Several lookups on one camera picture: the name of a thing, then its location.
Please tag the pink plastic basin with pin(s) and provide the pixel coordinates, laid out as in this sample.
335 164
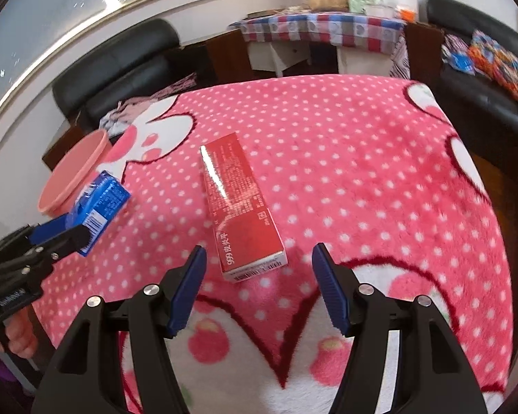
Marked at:
69 168

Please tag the checkered tablecloth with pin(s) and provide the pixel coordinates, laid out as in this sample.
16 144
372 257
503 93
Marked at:
328 23

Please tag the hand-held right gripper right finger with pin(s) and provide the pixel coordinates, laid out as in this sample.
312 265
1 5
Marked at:
330 293

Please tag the colourful snack packets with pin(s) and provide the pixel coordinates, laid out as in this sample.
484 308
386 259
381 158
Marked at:
496 62

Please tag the white plastic container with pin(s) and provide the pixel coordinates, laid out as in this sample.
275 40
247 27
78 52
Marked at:
380 10

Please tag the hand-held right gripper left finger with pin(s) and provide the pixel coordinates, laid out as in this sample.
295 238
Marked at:
187 293

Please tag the white table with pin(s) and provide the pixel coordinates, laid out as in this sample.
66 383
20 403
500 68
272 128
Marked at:
267 58

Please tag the person's left hand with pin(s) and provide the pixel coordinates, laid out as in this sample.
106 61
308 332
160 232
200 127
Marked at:
21 336

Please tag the orange box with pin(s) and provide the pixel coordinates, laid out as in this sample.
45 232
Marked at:
405 13

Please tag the small blue box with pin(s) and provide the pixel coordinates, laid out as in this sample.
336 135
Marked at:
105 198

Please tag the floral patterned garment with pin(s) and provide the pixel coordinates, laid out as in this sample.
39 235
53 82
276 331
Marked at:
177 87

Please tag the long red box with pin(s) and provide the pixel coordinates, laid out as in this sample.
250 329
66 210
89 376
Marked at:
237 207

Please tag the blue patterned cloth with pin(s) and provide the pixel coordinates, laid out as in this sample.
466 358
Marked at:
459 62

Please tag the black leather armchair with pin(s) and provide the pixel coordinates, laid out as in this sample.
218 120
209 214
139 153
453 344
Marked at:
125 51

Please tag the black leather sofa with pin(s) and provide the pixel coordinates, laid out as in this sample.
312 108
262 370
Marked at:
479 95

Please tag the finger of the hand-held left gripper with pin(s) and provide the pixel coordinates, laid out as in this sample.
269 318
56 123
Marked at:
69 241
52 226

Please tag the white cloth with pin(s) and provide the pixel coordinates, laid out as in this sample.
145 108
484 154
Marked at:
121 114

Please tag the pink polka dot blanket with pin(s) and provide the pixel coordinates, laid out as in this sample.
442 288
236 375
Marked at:
328 159

